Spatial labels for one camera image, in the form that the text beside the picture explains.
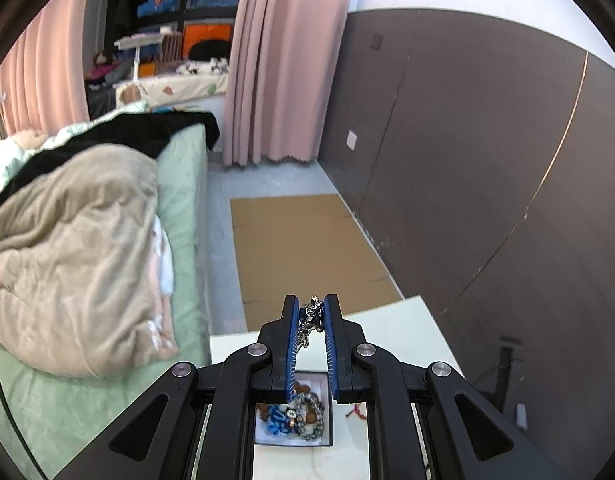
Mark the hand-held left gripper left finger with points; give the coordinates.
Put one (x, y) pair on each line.
(290, 350)

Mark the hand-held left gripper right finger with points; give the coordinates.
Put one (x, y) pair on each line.
(332, 350)

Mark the black gift box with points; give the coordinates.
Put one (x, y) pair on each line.
(267, 437)

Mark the white low table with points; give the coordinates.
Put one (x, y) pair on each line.
(397, 325)

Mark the flat cardboard sheet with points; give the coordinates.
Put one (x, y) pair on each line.
(297, 250)

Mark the white pink patterned sheet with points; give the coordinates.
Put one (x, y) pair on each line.
(162, 260)

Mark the bed with green sheet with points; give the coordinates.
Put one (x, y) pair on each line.
(187, 200)

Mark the white plug adapter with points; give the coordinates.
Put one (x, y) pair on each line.
(522, 416)

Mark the beige blanket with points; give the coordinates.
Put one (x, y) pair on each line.
(72, 240)

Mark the black fuzzy blanket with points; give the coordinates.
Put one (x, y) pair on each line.
(137, 130)

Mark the floral print quilt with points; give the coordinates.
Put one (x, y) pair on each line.
(187, 85)

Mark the pink curtain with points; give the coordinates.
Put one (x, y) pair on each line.
(287, 60)
(47, 70)

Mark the wooden chair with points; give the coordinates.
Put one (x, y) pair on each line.
(171, 47)

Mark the orange and black object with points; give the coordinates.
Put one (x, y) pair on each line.
(197, 35)

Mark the pile of pink black clothes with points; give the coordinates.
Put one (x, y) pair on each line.
(102, 67)

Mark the pale mint quilt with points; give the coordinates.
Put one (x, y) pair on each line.
(7, 155)

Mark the white folding table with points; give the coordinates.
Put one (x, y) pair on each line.
(142, 39)

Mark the white wall socket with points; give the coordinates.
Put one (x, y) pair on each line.
(352, 140)

